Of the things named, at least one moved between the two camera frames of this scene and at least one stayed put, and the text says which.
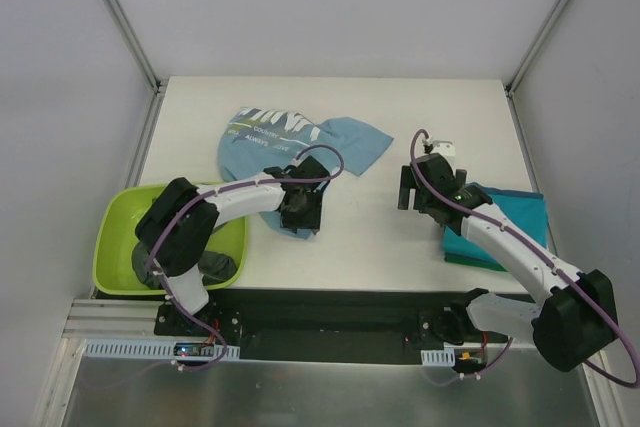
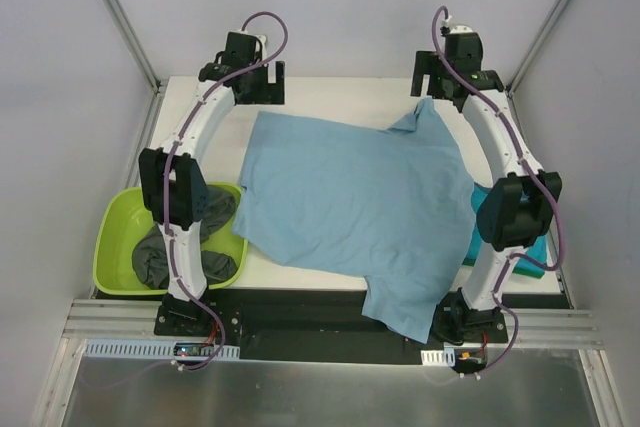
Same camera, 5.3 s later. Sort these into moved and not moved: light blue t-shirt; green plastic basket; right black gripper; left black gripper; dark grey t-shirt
Moved: right black gripper; light blue t-shirt; left black gripper
Not moved: dark grey t-shirt; green plastic basket
